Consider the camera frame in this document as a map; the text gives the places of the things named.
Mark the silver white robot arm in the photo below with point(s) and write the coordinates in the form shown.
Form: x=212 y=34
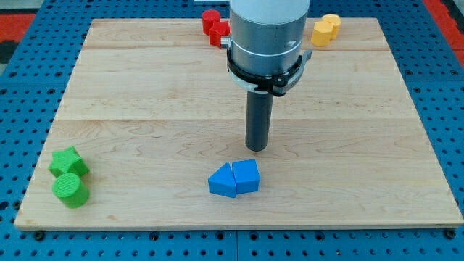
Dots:
x=263 y=51

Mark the red star block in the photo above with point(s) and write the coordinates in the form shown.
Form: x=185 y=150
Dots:
x=217 y=32

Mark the green star block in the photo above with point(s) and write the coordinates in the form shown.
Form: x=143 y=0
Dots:
x=67 y=161

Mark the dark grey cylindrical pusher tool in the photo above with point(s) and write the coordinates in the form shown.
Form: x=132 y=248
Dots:
x=258 y=115

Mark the blue cube block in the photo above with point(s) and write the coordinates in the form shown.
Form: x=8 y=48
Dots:
x=247 y=176

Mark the blue triangle block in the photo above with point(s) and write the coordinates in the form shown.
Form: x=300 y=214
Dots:
x=222 y=182

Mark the light wooden board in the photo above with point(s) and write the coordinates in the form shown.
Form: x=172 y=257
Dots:
x=152 y=111

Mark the red cylinder block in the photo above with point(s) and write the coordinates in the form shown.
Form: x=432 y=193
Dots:
x=209 y=17

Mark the yellow hexagon block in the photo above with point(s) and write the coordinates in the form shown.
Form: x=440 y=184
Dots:
x=321 y=34

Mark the yellow cylinder block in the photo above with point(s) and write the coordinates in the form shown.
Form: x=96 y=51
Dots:
x=335 y=20

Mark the green cylinder block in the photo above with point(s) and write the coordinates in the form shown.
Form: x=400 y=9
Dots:
x=70 y=190

